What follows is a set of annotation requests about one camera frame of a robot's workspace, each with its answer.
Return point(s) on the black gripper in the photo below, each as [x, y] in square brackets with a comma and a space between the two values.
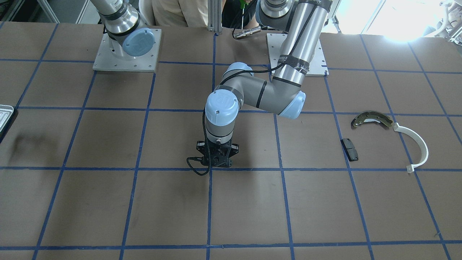
[235, 148]

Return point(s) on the black brake pad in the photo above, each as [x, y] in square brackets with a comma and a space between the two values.
[349, 149]

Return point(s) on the person in beige shirt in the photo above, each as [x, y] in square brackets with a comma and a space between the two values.
[194, 13]

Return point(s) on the olive brake shoe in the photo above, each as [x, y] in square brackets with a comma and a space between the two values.
[371, 116]

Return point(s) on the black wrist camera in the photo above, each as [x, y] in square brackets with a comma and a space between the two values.
[223, 149]

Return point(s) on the aluminium frame post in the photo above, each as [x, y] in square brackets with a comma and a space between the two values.
[215, 16]

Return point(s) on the green handled tool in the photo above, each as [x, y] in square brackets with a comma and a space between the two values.
[244, 3]

